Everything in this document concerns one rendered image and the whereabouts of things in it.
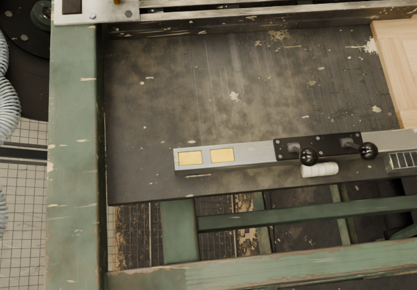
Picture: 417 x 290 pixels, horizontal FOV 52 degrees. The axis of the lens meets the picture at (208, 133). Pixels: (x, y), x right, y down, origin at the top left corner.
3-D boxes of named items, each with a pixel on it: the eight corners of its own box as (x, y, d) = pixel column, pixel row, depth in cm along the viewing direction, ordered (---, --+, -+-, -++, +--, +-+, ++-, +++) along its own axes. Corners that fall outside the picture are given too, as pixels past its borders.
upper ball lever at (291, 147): (300, 154, 96) (322, 167, 82) (283, 156, 95) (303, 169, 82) (299, 137, 95) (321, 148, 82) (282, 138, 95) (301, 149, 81)
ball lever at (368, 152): (352, 149, 97) (381, 161, 83) (336, 151, 96) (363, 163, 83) (352, 133, 96) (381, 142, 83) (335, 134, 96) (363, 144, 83)
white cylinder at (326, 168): (301, 179, 97) (335, 176, 97) (304, 175, 94) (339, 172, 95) (298, 166, 98) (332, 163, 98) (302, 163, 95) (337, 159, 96)
